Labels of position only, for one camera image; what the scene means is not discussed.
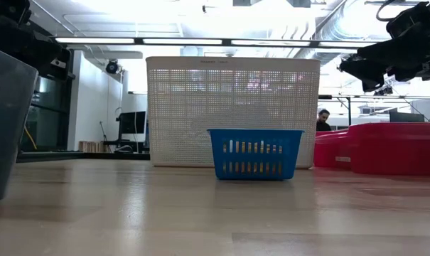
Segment small blue plastic basket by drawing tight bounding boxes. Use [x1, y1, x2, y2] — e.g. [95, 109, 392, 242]
[207, 128, 304, 181]

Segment person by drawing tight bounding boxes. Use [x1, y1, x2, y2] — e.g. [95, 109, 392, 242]
[316, 109, 333, 132]

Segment large white plastic basket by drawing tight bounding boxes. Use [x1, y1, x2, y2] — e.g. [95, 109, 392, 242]
[146, 56, 321, 170]

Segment grey plastic tray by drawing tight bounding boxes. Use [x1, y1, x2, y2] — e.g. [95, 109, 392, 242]
[0, 44, 40, 207]

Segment black computer monitor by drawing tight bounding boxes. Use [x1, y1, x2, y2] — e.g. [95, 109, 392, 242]
[117, 111, 147, 135]
[389, 111, 425, 124]

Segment black frame desk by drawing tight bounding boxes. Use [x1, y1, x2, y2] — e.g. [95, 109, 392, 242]
[319, 94, 430, 125]

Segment wooden crates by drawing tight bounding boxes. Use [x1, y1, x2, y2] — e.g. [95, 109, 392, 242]
[78, 140, 105, 153]

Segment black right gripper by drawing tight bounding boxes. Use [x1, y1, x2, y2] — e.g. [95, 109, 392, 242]
[338, 28, 430, 93]

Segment yellow extension cable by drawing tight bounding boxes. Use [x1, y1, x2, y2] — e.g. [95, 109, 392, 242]
[23, 125, 38, 150]

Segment black round ceiling camera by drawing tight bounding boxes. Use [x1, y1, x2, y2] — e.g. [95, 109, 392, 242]
[105, 59, 120, 75]

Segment red first aid kit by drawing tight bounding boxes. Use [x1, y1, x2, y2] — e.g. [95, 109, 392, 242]
[313, 122, 430, 177]

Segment overhead light bar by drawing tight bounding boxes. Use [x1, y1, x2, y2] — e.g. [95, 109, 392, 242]
[53, 36, 379, 49]

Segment silver ceiling duct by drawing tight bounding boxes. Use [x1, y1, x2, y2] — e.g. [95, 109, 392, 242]
[292, 0, 379, 65]

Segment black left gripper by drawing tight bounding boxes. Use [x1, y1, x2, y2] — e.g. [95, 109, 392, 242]
[0, 21, 72, 81]

